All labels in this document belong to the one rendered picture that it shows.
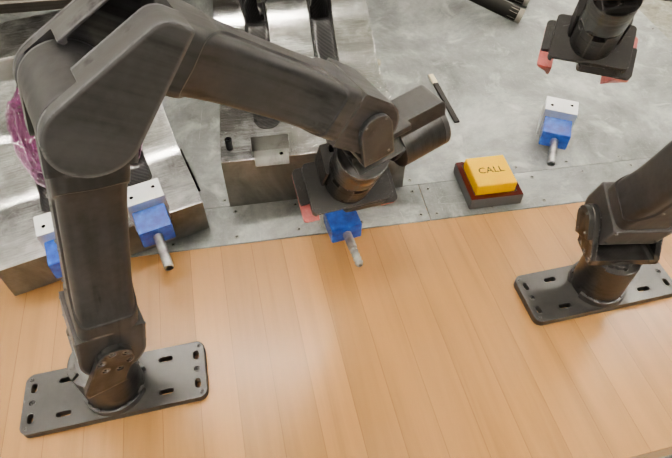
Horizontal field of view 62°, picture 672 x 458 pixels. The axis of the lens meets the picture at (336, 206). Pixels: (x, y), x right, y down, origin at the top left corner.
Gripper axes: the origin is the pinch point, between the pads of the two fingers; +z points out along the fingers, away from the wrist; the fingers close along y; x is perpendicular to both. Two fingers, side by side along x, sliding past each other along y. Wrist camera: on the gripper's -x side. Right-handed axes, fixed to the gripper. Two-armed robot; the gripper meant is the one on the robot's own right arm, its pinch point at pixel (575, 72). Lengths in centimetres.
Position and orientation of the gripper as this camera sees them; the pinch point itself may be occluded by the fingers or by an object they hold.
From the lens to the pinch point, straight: 92.9
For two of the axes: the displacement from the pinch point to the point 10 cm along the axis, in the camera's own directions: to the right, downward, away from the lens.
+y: -9.4, -2.4, 2.2
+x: -2.9, 9.4, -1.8
